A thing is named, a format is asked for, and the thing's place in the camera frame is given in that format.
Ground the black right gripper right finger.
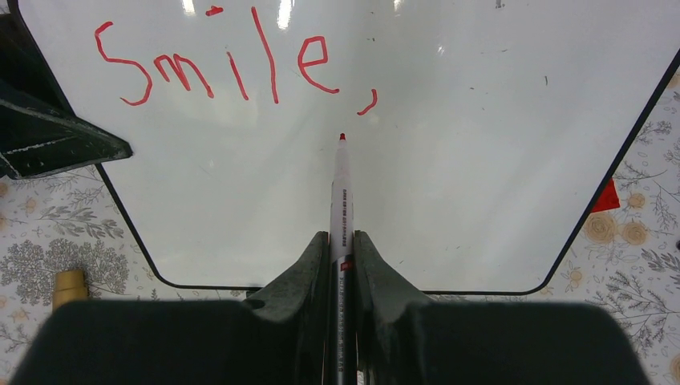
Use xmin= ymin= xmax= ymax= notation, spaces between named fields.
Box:
xmin=354 ymin=230 xmax=431 ymax=384

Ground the floral patterned mat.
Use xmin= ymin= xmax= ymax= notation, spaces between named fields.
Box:
xmin=1 ymin=80 xmax=679 ymax=384

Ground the red object behind whiteboard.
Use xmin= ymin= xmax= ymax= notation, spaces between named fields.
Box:
xmin=591 ymin=179 xmax=621 ymax=213

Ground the red cap marker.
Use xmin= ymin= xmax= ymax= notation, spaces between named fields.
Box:
xmin=325 ymin=133 xmax=357 ymax=384

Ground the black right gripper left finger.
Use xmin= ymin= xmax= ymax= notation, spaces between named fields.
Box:
xmin=244 ymin=231 xmax=330 ymax=384

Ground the white whiteboard black frame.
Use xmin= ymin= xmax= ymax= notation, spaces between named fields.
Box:
xmin=10 ymin=1 xmax=679 ymax=293

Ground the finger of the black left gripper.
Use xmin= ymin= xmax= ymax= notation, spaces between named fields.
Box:
xmin=1 ymin=14 xmax=133 ymax=180

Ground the wooden microphone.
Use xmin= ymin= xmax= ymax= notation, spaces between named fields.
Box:
xmin=52 ymin=269 xmax=89 ymax=310

